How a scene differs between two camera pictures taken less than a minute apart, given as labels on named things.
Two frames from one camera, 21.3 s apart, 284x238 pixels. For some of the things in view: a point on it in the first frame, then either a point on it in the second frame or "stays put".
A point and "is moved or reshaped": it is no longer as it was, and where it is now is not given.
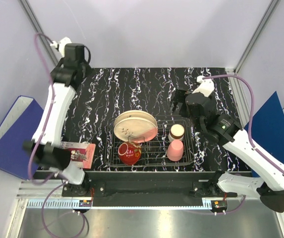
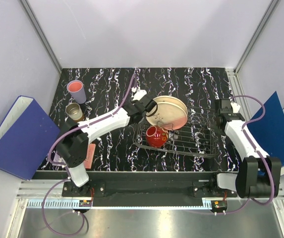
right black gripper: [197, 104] → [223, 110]
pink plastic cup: [175, 150] is moved or reshaped
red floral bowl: [129, 152] → [155, 136]
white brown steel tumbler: [176, 132] → [73, 110]
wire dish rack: [172, 146] is moved or reshaped
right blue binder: [271, 133] stays put
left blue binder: [5, 150] stays put
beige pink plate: [135, 130] → [168, 116]
